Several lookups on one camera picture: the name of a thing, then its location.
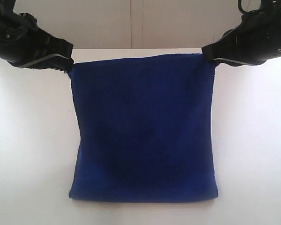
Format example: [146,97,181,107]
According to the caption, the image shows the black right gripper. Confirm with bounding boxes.
[201,0,281,66]

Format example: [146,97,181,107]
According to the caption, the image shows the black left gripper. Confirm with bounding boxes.
[0,0,74,72]

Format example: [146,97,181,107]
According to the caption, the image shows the blue microfiber towel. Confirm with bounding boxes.
[69,54,218,203]

